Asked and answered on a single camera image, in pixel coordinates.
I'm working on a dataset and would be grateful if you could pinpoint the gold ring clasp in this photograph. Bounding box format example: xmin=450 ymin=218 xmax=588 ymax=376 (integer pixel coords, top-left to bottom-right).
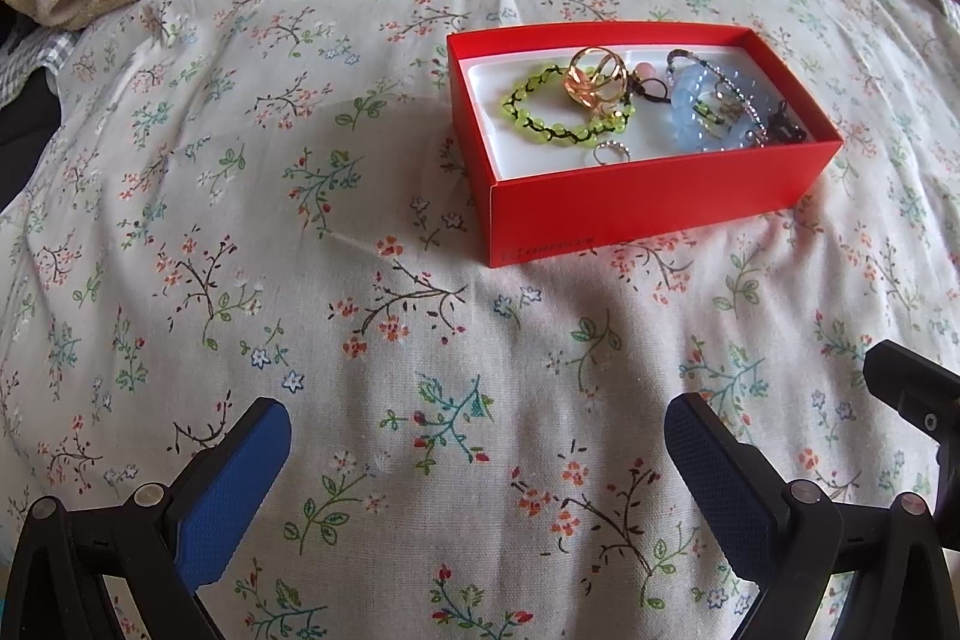
xmin=566 ymin=46 xmax=631 ymax=112

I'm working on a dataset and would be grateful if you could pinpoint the grey checked cloth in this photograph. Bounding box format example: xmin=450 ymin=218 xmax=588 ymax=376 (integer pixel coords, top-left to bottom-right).
xmin=0 ymin=26 xmax=83 ymax=101

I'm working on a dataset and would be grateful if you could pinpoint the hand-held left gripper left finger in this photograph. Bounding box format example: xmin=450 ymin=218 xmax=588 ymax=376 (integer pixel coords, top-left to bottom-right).
xmin=0 ymin=396 xmax=292 ymax=640

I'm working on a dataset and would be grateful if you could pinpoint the green bead bracelet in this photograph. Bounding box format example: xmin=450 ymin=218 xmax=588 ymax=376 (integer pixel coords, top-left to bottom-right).
xmin=499 ymin=62 xmax=638 ymax=146

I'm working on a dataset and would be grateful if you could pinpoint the floral bedsheet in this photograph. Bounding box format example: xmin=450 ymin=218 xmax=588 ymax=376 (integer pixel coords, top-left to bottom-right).
xmin=0 ymin=0 xmax=960 ymax=640

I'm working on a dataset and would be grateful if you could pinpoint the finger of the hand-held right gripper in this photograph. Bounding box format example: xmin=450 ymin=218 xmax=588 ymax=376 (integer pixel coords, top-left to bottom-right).
xmin=862 ymin=340 xmax=960 ymax=513

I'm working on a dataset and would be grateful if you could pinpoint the red cardboard box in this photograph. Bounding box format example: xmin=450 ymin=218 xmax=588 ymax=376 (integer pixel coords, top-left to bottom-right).
xmin=447 ymin=21 xmax=845 ymax=268

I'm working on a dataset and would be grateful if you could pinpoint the purple beaded chain bracelet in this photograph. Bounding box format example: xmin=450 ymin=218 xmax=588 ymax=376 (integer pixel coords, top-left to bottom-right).
xmin=666 ymin=47 xmax=781 ymax=124

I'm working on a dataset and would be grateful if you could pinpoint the black hair clip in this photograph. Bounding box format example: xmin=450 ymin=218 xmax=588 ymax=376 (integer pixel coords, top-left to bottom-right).
xmin=761 ymin=100 xmax=807 ymax=145

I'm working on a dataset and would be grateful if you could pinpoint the blue bead bracelet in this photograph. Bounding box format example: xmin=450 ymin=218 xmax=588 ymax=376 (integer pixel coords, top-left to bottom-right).
xmin=667 ymin=66 xmax=766 ymax=154

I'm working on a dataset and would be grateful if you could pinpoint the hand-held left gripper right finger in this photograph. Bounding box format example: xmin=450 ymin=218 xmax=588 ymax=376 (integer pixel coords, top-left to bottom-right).
xmin=664 ymin=392 xmax=942 ymax=640

